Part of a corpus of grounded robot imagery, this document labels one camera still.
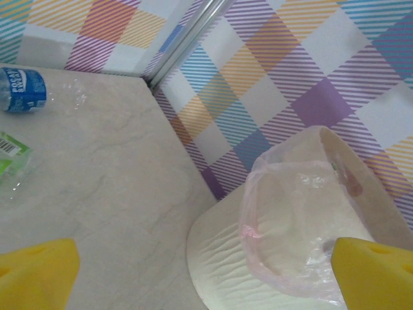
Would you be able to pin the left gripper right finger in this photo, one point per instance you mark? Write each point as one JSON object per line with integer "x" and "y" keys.
{"x": 377, "y": 277}

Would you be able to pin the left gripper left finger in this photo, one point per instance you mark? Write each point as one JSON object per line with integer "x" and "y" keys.
{"x": 32, "y": 277}

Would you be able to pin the lime green label bottle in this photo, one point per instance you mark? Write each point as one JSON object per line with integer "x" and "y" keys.
{"x": 13, "y": 158}

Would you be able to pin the cream white waste bin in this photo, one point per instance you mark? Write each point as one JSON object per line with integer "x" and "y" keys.
{"x": 226, "y": 258}

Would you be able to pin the blue label plastic bottle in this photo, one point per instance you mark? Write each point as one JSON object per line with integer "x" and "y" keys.
{"x": 27, "y": 90}

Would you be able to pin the right aluminium frame post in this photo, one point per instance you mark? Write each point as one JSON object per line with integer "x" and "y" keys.
{"x": 190, "y": 32}

